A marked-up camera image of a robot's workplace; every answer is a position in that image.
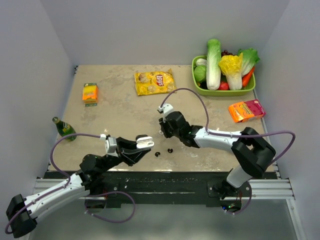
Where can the orange carrot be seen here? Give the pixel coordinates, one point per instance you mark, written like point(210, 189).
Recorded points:
point(246, 78)

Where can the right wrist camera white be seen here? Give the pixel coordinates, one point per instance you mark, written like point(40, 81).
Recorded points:
point(165, 109)

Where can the orange yellow sponge pack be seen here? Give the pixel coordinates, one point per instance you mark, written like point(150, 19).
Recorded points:
point(90, 94)

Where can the yellow Lays chips bag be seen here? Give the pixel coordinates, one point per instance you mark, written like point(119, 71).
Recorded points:
point(154, 82)

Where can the green plastic basket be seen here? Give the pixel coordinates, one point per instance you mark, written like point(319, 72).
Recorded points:
point(221, 93)

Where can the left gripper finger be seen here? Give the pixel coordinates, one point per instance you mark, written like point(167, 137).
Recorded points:
point(123, 143)
point(133, 156)

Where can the round green cabbage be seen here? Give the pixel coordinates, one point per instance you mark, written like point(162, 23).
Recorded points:
point(200, 73)

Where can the white earbud charging case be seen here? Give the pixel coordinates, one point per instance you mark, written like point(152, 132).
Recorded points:
point(144, 141)

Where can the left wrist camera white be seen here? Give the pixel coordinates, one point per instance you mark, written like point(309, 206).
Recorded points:
point(110, 144)

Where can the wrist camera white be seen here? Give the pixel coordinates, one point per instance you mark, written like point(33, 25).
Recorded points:
point(165, 109)
point(110, 144)

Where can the yellow leaf cabbage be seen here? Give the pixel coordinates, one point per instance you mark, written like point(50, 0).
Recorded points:
point(231, 68)

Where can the white cauliflower piece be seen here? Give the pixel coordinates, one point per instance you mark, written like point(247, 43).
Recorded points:
point(201, 62)

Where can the long napa cabbage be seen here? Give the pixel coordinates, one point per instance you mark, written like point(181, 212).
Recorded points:
point(213, 71)

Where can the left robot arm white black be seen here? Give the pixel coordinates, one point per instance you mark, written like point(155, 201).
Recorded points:
point(23, 212)

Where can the red tomato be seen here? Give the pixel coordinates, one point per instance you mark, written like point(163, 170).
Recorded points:
point(223, 86)

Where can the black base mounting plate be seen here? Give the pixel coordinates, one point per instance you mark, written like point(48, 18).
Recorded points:
point(163, 188)

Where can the green lettuce leaf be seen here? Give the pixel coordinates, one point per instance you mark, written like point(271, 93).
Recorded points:
point(250, 58)

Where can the green glass bottle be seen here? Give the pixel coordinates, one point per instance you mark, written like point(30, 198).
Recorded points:
point(62, 127)

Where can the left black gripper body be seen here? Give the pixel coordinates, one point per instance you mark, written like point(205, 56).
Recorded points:
point(118, 150)

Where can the dark red grapes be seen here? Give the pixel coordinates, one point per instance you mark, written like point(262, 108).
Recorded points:
point(226, 53)

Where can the orange pink snack box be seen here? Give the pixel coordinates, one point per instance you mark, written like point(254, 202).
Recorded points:
point(246, 110)

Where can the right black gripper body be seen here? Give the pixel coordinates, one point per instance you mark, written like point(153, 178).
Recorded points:
point(168, 130)

